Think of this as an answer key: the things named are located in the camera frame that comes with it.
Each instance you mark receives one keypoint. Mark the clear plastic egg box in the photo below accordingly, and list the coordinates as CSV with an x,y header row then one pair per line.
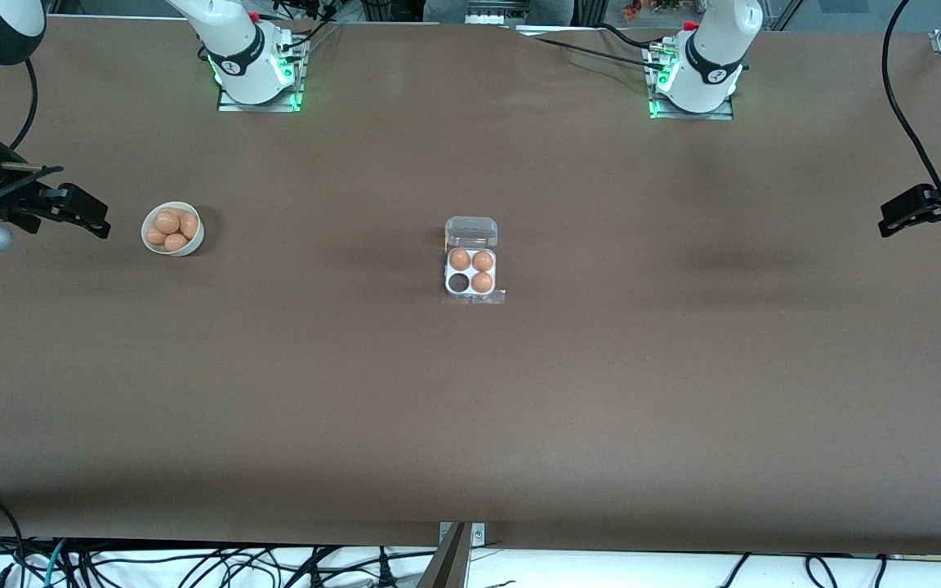
x,y
470,231

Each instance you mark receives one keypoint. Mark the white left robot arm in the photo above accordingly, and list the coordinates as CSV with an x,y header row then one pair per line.
x,y
711,49

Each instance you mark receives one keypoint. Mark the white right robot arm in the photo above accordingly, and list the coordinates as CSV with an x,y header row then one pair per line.
x,y
234,49

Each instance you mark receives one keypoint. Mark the small white bowl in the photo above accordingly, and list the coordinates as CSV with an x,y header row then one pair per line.
x,y
193,242

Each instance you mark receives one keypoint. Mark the brown table cover mat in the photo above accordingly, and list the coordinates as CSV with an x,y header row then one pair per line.
x,y
683,367

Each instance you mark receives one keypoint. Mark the dark metal bar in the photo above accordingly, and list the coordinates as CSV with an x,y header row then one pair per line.
x,y
448,567

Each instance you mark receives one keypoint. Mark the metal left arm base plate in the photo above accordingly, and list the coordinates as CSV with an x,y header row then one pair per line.
x,y
695,116

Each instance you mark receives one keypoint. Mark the metal table bracket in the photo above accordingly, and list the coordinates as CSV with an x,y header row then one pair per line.
x,y
479,535

